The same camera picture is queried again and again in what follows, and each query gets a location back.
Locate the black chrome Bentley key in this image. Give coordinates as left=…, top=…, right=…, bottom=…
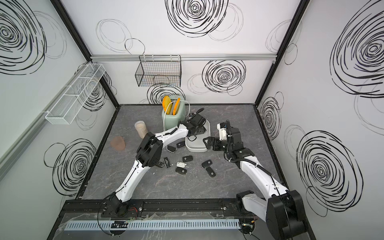
left=164, top=157, right=171, bottom=168

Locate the black VW key upper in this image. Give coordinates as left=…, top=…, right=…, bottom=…
left=177, top=141, right=186, bottom=149

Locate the green toaster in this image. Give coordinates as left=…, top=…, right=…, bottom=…
left=162, top=95, right=186, bottom=130

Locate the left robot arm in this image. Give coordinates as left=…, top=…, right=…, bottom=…
left=100, top=108, right=207, bottom=217

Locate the black silver key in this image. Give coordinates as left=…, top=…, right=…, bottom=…
left=167, top=145, right=177, bottom=154

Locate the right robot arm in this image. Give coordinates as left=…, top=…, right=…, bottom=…
left=204, top=121, right=309, bottom=240

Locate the black Porsche key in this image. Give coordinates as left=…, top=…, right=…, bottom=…
left=156, top=162, right=164, bottom=168

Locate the white storage box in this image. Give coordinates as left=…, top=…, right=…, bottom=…
left=185, top=121, right=211, bottom=153

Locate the black VW key bottom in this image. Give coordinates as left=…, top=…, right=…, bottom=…
left=176, top=167, right=187, bottom=175

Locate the white key tag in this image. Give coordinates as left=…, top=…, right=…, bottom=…
left=177, top=162, right=187, bottom=168

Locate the yellow toast slice left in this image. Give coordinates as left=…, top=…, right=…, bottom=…
left=162, top=96, right=173, bottom=115

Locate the white toaster cable with plug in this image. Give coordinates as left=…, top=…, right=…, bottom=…
left=162, top=100, right=191, bottom=136

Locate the beige textured cup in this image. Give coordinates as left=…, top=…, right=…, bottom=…
left=134, top=121, right=149, bottom=139

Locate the orange toast slice right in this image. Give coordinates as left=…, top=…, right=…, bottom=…
left=172, top=98, right=181, bottom=116

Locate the grey slotted cable duct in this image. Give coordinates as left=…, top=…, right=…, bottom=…
left=64, top=219, right=241, bottom=232

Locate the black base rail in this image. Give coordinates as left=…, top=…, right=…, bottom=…
left=61, top=199, right=266, bottom=219

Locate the black vw key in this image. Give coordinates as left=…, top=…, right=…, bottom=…
left=177, top=141, right=186, bottom=149
left=182, top=155, right=194, bottom=163
left=176, top=167, right=187, bottom=175

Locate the black VW key middle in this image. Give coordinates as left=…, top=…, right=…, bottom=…
left=182, top=155, right=194, bottom=163

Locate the white mesh wall shelf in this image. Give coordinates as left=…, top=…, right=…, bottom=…
left=45, top=64, right=106, bottom=125

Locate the black wire basket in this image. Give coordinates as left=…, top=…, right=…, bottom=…
left=135, top=55, right=182, bottom=87

